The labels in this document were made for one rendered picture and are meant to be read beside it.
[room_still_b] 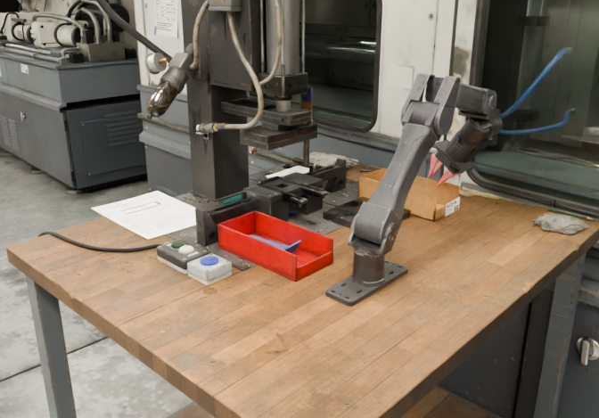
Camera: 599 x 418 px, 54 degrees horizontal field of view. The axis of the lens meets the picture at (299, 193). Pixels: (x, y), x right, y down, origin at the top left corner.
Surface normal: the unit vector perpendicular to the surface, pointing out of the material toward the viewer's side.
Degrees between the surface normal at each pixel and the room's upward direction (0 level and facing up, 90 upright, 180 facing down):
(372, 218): 48
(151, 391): 0
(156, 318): 0
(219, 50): 90
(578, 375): 90
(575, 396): 90
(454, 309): 0
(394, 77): 90
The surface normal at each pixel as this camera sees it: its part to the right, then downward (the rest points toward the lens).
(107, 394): 0.00, -0.94
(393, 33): -0.73, 0.23
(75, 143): 0.69, 0.24
